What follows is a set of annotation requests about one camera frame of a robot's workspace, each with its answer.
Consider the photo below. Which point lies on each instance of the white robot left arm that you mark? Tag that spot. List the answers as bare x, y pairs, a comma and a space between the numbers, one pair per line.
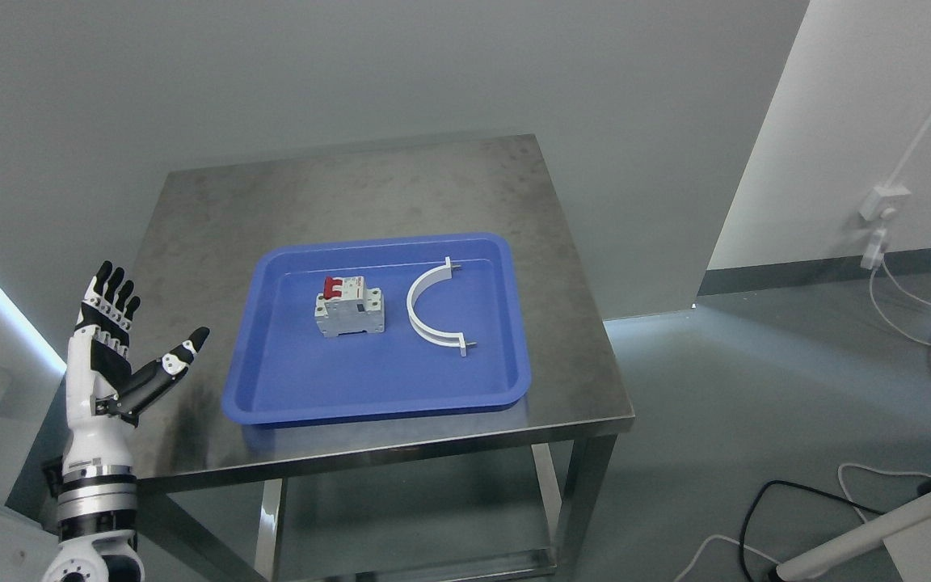
96, 517

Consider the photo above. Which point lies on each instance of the white curved pipe clamp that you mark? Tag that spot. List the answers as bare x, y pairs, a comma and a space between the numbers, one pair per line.
422, 302

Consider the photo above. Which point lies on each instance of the stainless steel table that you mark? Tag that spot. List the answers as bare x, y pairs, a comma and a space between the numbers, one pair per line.
211, 490

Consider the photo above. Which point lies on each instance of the blue plastic tray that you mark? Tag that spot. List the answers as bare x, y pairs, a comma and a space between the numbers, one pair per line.
283, 371

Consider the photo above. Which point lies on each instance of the white wall socket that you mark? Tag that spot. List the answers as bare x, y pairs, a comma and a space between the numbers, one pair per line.
879, 208

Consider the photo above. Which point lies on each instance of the grey red circuit breaker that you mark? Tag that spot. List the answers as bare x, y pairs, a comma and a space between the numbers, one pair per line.
347, 305

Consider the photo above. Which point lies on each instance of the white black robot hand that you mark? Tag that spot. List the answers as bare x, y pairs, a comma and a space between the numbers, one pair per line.
104, 394

